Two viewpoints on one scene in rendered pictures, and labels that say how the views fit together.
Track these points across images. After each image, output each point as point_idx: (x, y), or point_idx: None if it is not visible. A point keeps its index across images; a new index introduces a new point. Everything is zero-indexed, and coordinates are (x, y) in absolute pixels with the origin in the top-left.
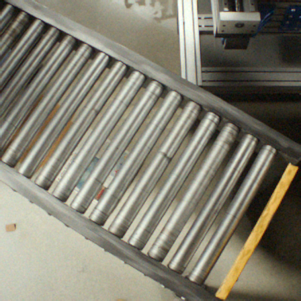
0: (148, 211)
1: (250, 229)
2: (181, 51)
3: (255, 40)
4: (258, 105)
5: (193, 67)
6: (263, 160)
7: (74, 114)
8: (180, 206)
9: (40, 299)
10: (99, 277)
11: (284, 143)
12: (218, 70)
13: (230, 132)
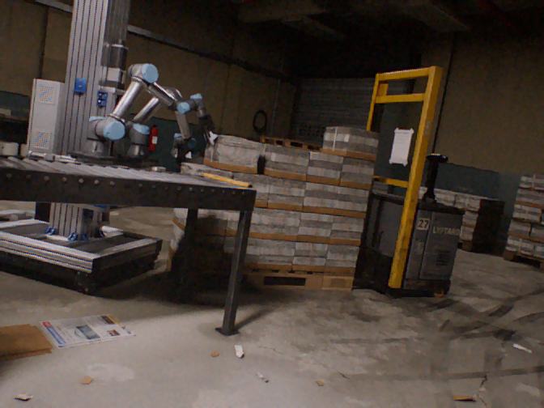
0: (193, 181)
1: (203, 306)
2: (68, 252)
3: (95, 244)
4: (125, 282)
5: (86, 253)
6: (196, 176)
7: (28, 324)
8: (198, 180)
9: (179, 387)
10: (184, 356)
11: (193, 174)
12: (99, 252)
13: (176, 173)
